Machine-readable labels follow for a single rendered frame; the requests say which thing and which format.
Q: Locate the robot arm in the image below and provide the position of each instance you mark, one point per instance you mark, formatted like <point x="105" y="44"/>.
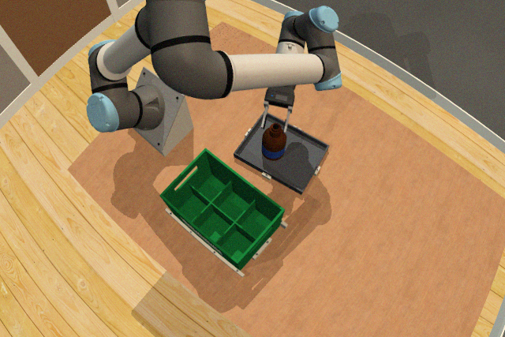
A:
<point x="178" y="35"/>

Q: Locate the blue and brown bottle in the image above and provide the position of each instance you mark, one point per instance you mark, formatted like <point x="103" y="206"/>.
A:
<point x="273" y="142"/>

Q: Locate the green crate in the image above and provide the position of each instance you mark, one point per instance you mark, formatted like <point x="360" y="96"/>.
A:
<point x="236" y="217"/>

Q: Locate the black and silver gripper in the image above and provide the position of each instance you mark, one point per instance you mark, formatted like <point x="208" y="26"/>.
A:
<point x="282" y="96"/>

